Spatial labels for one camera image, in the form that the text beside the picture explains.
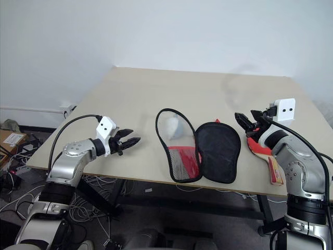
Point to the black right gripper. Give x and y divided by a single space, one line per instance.
261 125

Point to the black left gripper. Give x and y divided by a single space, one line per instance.
115 145

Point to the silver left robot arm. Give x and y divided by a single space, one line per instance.
65 166

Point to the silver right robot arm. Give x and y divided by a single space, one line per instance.
299 161

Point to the red table tennis paddle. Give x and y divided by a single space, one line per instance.
260 151

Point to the white object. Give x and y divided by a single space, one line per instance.
171 127

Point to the black mesh zip pouch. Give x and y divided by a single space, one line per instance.
218 153

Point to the white rounded shoe shape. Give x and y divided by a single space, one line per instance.
86 245

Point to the brown cardboard box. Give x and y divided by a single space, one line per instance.
10 139

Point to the olive green cloth bundle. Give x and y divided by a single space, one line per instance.
10 125

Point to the black floor device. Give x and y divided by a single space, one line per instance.
9 181

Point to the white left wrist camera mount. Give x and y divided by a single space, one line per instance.
105 129

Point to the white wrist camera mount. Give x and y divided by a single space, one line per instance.
105 129
285 110

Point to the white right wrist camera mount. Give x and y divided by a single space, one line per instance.
285 110

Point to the white wall socket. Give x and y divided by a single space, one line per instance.
68 109

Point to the black metal table frame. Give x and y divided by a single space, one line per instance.
182 204

